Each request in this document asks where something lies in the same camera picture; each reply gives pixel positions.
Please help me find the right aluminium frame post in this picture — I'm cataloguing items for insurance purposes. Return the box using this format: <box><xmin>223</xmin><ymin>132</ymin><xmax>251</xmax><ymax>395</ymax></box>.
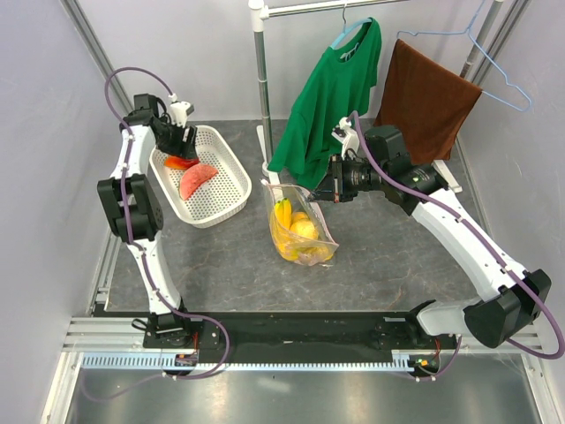
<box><xmin>471</xmin><ymin>0</ymin><xmax>532</xmax><ymax>86</ymax></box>

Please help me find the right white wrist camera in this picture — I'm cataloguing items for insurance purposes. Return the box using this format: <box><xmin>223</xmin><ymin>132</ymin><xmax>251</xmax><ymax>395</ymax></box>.
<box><xmin>332</xmin><ymin>117</ymin><xmax>359</xmax><ymax>158</ymax></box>

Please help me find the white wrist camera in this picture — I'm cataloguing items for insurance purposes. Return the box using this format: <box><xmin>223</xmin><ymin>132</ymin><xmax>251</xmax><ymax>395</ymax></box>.
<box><xmin>168</xmin><ymin>93</ymin><xmax>194</xmax><ymax>128</ymax></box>
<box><xmin>332</xmin><ymin>117</ymin><xmax>359</xmax><ymax>158</ymax></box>

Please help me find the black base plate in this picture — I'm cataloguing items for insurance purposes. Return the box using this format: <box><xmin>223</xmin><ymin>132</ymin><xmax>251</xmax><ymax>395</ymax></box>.
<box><xmin>132</xmin><ymin>311</ymin><xmax>456</xmax><ymax>366</ymax></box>

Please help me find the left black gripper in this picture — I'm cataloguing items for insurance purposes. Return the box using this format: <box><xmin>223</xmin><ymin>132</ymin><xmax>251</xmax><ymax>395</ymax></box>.
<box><xmin>157</xmin><ymin>117</ymin><xmax>198</xmax><ymax>162</ymax></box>

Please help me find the watermelon slice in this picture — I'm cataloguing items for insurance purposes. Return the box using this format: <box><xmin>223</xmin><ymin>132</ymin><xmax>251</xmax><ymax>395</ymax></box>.
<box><xmin>179</xmin><ymin>163</ymin><xmax>218</xmax><ymax>201</ymax></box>

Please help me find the orange peach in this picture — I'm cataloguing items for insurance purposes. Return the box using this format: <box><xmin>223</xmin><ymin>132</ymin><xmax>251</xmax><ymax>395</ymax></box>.
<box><xmin>291</xmin><ymin>211</ymin><xmax>309</xmax><ymax>224</ymax></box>

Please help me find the green t-shirt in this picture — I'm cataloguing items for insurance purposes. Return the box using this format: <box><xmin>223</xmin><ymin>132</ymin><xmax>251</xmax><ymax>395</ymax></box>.
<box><xmin>267</xmin><ymin>18</ymin><xmax>382</xmax><ymax>190</ymax></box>

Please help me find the aluminium frame post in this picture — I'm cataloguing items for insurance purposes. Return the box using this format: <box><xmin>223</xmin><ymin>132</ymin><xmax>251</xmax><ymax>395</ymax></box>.
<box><xmin>60</xmin><ymin>0</ymin><xmax>133</xmax><ymax>117</ymax></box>
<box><xmin>471</xmin><ymin>0</ymin><xmax>532</xmax><ymax>86</ymax></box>

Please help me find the yellow mango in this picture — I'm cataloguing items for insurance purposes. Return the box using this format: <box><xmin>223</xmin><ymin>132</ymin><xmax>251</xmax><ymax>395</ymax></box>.
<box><xmin>280</xmin><ymin>243</ymin><xmax>334</xmax><ymax>266</ymax></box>

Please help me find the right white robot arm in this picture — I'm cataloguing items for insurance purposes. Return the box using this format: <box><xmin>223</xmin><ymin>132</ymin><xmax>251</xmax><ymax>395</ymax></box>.
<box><xmin>311</xmin><ymin>121</ymin><xmax>552</xmax><ymax>348</ymax></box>

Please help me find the yellow banana bunch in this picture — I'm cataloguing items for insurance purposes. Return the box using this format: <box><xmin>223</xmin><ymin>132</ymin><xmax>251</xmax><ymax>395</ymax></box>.
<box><xmin>272</xmin><ymin>198</ymin><xmax>292</xmax><ymax>238</ymax></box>

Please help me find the white clothes rack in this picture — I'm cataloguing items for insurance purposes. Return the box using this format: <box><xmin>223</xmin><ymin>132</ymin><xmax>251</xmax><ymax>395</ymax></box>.
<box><xmin>248</xmin><ymin>1</ymin><xmax>504</xmax><ymax>184</ymax></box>

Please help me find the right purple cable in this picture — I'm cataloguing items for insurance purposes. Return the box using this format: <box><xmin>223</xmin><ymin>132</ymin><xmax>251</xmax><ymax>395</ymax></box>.
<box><xmin>348</xmin><ymin>110</ymin><xmax>565</xmax><ymax>360</ymax></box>

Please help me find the light blue wire hanger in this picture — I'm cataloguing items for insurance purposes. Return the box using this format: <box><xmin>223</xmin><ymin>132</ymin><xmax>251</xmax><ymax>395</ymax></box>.
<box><xmin>395</xmin><ymin>1</ymin><xmax>533</xmax><ymax>113</ymax></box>

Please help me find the red mango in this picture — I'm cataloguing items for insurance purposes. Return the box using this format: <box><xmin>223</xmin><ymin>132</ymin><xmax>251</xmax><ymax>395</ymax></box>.
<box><xmin>164</xmin><ymin>155</ymin><xmax>200</xmax><ymax>170</ymax></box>

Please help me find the pale yellow pear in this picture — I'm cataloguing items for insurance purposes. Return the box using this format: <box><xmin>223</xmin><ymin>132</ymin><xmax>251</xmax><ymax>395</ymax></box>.
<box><xmin>290</xmin><ymin>219</ymin><xmax>319</xmax><ymax>240</ymax></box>

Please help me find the brown towel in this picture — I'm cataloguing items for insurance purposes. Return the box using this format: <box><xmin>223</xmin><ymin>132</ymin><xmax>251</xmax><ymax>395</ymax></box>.
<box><xmin>373</xmin><ymin>39</ymin><xmax>482</xmax><ymax>164</ymax></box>

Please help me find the purple cable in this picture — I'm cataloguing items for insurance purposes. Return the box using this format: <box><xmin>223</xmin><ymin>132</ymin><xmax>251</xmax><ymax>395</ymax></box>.
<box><xmin>104</xmin><ymin>66</ymin><xmax>230</xmax><ymax>381</ymax></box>
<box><xmin>348</xmin><ymin>110</ymin><xmax>565</xmax><ymax>360</ymax></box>

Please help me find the left aluminium frame post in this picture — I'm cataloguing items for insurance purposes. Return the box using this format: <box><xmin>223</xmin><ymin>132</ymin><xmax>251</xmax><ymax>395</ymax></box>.
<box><xmin>60</xmin><ymin>0</ymin><xmax>133</xmax><ymax>117</ymax></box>

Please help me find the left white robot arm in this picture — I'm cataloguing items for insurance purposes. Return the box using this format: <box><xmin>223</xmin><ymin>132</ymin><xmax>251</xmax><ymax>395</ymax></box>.
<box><xmin>97</xmin><ymin>94</ymin><xmax>198</xmax><ymax>349</ymax></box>

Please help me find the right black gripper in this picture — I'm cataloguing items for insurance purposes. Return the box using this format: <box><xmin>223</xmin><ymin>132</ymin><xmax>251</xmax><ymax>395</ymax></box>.
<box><xmin>309</xmin><ymin>153</ymin><xmax>388</xmax><ymax>202</ymax></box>

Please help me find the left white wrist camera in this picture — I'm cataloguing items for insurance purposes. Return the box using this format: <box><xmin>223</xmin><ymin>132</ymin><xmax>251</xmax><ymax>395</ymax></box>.
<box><xmin>168</xmin><ymin>93</ymin><xmax>194</xmax><ymax>128</ymax></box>

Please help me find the white slotted cable duct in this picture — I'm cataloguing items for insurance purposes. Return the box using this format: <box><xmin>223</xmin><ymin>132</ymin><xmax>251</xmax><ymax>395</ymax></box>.
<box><xmin>82</xmin><ymin>352</ymin><xmax>421</xmax><ymax>373</ymax></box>

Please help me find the white perforated plastic basket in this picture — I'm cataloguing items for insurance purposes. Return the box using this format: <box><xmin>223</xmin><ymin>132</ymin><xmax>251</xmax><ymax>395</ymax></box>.
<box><xmin>149</xmin><ymin>125</ymin><xmax>252</xmax><ymax>229</ymax></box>

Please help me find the clear zip top bag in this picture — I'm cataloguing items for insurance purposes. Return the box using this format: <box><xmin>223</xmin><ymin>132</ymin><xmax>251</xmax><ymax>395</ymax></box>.
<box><xmin>261</xmin><ymin>179</ymin><xmax>339</xmax><ymax>266</ymax></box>

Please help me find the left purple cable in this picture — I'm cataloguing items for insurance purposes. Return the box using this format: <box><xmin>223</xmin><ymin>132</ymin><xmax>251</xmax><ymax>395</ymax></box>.
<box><xmin>104</xmin><ymin>66</ymin><xmax>230</xmax><ymax>381</ymax></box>

